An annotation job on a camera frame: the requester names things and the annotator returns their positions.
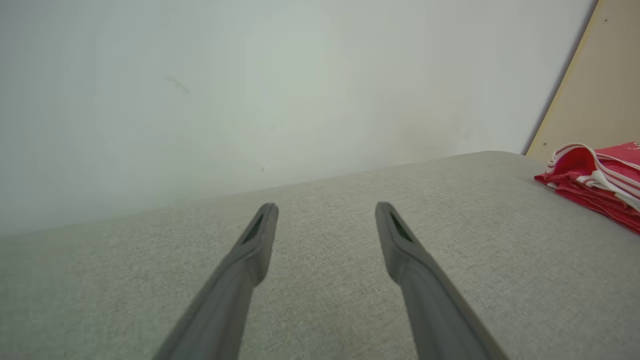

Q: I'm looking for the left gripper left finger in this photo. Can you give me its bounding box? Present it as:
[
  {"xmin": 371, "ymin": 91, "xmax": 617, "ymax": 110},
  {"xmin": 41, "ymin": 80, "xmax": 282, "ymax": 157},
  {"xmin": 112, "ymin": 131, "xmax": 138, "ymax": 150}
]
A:
[{"xmin": 152, "ymin": 202, "xmax": 279, "ymax": 360}]

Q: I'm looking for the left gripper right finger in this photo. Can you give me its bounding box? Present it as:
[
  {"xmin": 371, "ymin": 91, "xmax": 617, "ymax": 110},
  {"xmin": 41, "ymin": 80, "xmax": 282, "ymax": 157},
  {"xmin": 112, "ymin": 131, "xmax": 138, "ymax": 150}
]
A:
[{"xmin": 375, "ymin": 202, "xmax": 508, "ymax": 360}]

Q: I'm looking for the red and white basketball jersey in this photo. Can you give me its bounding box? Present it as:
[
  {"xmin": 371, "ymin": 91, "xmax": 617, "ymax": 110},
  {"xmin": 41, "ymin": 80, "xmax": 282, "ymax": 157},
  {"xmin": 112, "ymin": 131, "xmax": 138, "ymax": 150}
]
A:
[{"xmin": 534, "ymin": 141, "xmax": 640, "ymax": 236}]

